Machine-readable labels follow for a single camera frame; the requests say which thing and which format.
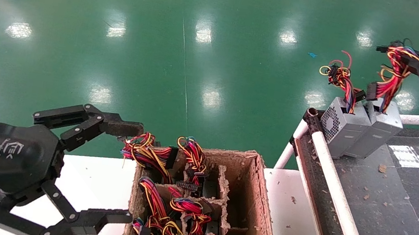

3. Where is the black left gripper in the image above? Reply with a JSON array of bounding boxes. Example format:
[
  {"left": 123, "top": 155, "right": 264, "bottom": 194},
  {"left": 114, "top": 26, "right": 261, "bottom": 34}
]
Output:
[{"left": 0, "top": 119, "right": 145, "bottom": 235}]

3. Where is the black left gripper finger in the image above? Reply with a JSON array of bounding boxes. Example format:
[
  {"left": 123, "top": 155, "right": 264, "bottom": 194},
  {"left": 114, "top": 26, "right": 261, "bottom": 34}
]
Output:
[{"left": 28, "top": 95, "right": 147, "bottom": 163}]

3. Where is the silver power supply with cables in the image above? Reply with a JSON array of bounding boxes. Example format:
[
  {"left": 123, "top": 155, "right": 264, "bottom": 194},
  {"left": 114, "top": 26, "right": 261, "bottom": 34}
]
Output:
[{"left": 344, "top": 38, "right": 419, "bottom": 166}]

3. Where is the white label sticker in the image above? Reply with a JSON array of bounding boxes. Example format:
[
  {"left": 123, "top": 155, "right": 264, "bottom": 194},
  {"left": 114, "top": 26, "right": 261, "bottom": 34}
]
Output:
[{"left": 385, "top": 143, "right": 419, "bottom": 170}]

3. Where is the silver power supply with fan grille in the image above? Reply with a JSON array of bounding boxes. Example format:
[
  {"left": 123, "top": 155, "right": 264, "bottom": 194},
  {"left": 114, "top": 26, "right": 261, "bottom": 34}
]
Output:
[{"left": 306, "top": 47, "right": 383, "bottom": 164}]

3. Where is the black pipe connector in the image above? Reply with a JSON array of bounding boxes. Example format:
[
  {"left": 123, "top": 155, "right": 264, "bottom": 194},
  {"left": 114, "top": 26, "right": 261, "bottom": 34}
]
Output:
[{"left": 301, "top": 107, "right": 325, "bottom": 138}]

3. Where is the brown pulp cardboard box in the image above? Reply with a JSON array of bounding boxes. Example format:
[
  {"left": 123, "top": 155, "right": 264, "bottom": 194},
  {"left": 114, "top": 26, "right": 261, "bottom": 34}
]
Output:
[{"left": 123, "top": 133, "right": 299, "bottom": 235}]

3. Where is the short white frame pipe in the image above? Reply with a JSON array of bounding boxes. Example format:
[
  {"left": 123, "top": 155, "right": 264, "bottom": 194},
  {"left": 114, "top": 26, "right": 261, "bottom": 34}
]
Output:
[{"left": 274, "top": 116, "right": 310, "bottom": 173}]

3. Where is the long white frame pipe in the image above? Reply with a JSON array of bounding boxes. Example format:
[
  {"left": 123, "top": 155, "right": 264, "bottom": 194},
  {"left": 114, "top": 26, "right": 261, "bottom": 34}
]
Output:
[{"left": 295, "top": 130, "right": 405, "bottom": 235}]

